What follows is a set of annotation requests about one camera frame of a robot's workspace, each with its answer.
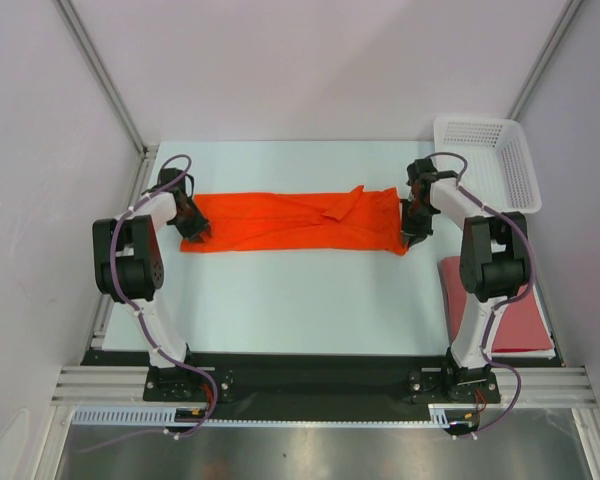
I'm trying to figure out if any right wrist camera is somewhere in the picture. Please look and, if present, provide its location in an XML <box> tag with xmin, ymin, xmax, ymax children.
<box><xmin>406</xmin><ymin>158</ymin><xmax>457</xmax><ymax>189</ymax></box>

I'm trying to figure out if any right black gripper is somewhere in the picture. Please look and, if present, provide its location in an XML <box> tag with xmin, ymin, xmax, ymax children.
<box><xmin>400</xmin><ymin>197</ymin><xmax>436</xmax><ymax>247</ymax></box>

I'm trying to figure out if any aluminium frame bar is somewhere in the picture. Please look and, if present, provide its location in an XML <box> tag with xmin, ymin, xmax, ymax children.
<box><xmin>51</xmin><ymin>366</ymin><xmax>597</xmax><ymax>408</ymax></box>

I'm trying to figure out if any folded pink t shirt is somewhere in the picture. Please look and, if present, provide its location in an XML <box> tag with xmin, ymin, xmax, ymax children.
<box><xmin>439</xmin><ymin>256</ymin><xmax>554</xmax><ymax>358</ymax></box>

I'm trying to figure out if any orange t shirt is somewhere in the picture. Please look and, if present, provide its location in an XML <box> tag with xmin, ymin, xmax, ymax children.
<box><xmin>180</xmin><ymin>185</ymin><xmax>408</xmax><ymax>256</ymax></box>

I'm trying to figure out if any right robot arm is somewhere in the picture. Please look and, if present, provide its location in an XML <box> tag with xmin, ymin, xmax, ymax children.
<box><xmin>401</xmin><ymin>172</ymin><xmax>534</xmax><ymax>401</ymax></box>

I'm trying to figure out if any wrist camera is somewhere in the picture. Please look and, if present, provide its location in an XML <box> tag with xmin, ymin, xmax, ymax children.
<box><xmin>157</xmin><ymin>168</ymin><xmax>195</xmax><ymax>197</ymax></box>
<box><xmin>406</xmin><ymin>158</ymin><xmax>457</xmax><ymax>189</ymax></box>

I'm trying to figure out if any white cable duct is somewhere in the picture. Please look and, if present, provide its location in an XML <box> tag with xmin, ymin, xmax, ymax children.
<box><xmin>72</xmin><ymin>406</ymin><xmax>477</xmax><ymax>430</ymax></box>

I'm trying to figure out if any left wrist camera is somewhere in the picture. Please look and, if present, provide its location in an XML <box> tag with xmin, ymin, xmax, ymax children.
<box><xmin>157</xmin><ymin>168</ymin><xmax>195</xmax><ymax>197</ymax></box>

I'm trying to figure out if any white plastic basket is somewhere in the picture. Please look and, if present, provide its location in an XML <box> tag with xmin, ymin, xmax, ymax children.
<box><xmin>433</xmin><ymin>115</ymin><xmax>542</xmax><ymax>215</ymax></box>

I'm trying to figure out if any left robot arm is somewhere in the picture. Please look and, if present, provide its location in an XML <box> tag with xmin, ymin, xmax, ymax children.
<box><xmin>91</xmin><ymin>188</ymin><xmax>210</xmax><ymax>400</ymax></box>

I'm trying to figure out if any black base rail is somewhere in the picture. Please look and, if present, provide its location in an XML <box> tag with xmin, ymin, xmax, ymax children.
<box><xmin>80</xmin><ymin>350</ymin><xmax>558</xmax><ymax>420</ymax></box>

